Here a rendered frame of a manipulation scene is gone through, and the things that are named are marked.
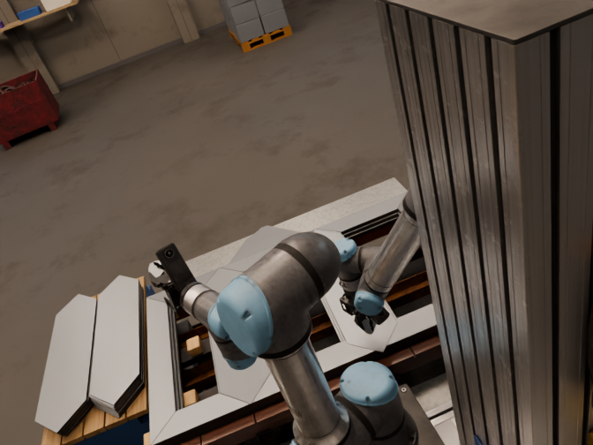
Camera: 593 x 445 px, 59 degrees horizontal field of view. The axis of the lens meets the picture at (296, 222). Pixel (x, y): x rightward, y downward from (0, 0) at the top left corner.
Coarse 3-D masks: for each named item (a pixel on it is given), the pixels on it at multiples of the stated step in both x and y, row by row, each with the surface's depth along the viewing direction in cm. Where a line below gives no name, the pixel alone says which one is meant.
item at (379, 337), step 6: (396, 324) 171; (378, 330) 171; (384, 330) 171; (390, 330) 170; (366, 336) 171; (372, 336) 170; (378, 336) 169; (384, 336) 169; (390, 336) 168; (354, 342) 170; (360, 342) 170; (366, 342) 169; (372, 342) 168; (378, 342) 168; (384, 342) 167; (366, 348) 167
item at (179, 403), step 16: (368, 224) 221; (384, 224) 222; (176, 336) 203; (416, 336) 167; (176, 352) 195; (384, 352) 167; (176, 368) 188; (336, 368) 165; (176, 384) 180; (176, 400) 175; (272, 400) 165; (224, 416) 163; (240, 416) 165; (192, 432) 163
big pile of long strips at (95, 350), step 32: (128, 288) 234; (64, 320) 229; (96, 320) 222; (128, 320) 216; (64, 352) 211; (96, 352) 205; (128, 352) 200; (64, 384) 196; (96, 384) 191; (128, 384) 187; (64, 416) 183
